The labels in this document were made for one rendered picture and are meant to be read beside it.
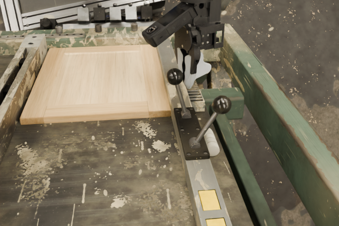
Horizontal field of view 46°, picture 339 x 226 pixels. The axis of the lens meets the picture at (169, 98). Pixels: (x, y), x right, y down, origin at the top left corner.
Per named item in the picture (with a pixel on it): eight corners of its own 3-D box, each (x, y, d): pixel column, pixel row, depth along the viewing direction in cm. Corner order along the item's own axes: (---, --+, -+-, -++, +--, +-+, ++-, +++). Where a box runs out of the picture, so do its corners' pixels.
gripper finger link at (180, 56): (206, 83, 93) (207, 46, 89) (183, 89, 90) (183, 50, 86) (199, 78, 95) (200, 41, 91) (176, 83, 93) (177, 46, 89)
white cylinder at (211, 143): (219, 156, 88) (212, 136, 95) (220, 145, 86) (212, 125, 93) (206, 157, 88) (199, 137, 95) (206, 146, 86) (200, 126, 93)
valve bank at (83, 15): (159, 14, 180) (163, -8, 157) (161, 45, 178) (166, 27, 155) (45, 17, 175) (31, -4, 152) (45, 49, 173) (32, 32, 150)
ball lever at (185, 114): (193, 113, 96) (179, 63, 89) (196, 121, 93) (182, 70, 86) (178, 117, 96) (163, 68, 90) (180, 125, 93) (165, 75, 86)
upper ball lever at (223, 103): (198, 146, 86) (232, 96, 81) (201, 157, 83) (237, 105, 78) (182, 139, 85) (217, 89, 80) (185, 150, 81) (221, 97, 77)
